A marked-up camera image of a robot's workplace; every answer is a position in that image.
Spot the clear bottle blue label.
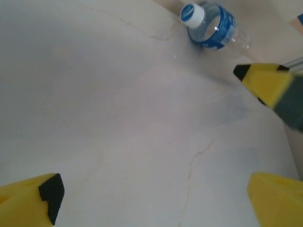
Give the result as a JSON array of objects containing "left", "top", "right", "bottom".
[{"left": 180, "top": 1, "right": 253, "bottom": 52}]

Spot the aluminium frame post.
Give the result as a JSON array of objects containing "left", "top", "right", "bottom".
[{"left": 283, "top": 56, "right": 303, "bottom": 71}]

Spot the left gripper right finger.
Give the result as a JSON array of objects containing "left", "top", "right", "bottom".
[{"left": 247, "top": 172, "right": 303, "bottom": 227}]

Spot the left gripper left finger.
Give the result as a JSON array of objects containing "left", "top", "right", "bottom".
[{"left": 0, "top": 173, "right": 65, "bottom": 227}]

